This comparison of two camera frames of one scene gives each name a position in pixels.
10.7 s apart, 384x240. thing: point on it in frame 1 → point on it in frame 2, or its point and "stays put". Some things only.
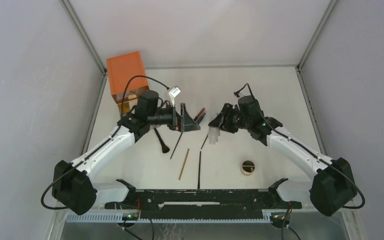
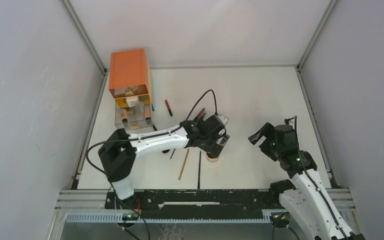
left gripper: [183, 122] → [214, 149]
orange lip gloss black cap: [199, 114] stays put
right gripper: [219, 121] → [268, 131]
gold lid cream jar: [247, 167] → [212, 159]
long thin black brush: [198, 185] stays put
